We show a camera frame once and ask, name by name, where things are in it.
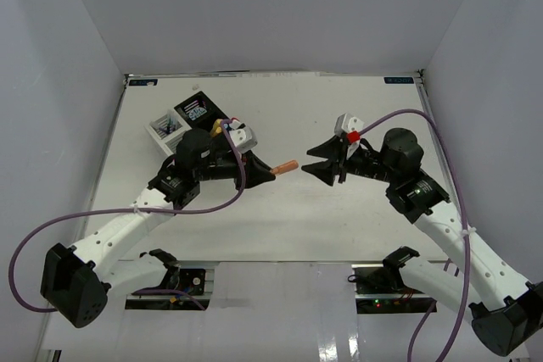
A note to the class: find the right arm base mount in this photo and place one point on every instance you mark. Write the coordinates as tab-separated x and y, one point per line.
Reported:
377	292

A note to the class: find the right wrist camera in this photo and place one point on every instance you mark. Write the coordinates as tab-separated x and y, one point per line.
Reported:
350	126

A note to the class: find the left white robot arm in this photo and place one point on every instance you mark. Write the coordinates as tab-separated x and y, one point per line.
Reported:
77	280

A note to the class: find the white slotted pen holder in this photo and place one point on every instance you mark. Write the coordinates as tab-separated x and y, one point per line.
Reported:
166	143

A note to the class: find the black mesh pen holder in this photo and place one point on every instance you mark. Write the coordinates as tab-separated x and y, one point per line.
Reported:
199	111

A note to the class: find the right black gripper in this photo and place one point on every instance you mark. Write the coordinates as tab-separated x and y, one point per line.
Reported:
333	148

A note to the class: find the pale yellow highlighter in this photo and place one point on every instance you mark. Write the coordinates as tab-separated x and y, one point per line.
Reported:
217	124

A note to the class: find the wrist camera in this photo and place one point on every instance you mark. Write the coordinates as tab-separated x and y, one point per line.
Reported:
243	137
350	126

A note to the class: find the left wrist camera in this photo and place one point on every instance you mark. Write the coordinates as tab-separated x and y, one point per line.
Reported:
243	137

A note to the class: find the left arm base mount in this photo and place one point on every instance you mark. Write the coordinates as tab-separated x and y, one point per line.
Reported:
184	290

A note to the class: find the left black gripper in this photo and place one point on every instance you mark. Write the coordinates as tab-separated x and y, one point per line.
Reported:
256	172

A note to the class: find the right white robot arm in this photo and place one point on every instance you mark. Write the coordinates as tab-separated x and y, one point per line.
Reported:
506	308

